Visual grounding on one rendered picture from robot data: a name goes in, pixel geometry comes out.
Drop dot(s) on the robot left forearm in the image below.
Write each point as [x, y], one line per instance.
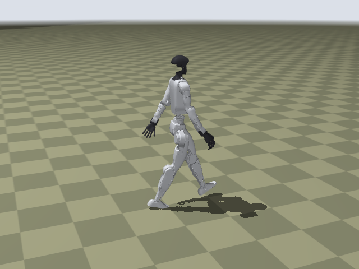
[161, 108]

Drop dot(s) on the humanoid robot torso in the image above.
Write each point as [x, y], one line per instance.
[177, 106]

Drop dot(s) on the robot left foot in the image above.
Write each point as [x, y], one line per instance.
[209, 186]

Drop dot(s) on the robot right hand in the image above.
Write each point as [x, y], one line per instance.
[208, 138]

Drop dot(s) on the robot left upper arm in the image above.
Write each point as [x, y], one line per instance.
[166, 100]

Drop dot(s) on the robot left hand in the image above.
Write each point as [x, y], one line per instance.
[150, 128]

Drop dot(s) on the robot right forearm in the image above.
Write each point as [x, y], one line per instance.
[194, 118]

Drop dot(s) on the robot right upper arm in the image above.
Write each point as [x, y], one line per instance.
[184, 89]

